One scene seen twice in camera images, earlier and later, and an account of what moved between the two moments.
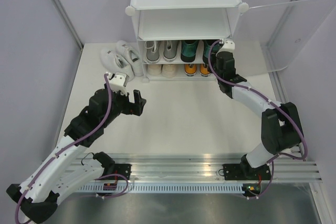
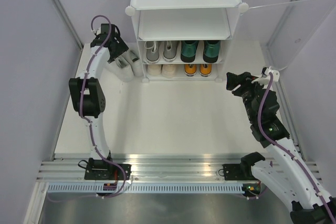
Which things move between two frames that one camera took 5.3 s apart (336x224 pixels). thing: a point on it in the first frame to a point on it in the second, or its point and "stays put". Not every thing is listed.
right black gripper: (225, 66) to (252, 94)
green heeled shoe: (188, 50) stays put
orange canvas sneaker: (190, 69) stays put
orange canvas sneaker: (203, 71) stays put
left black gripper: (136, 108) to (122, 48)
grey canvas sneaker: (170, 49) stays put
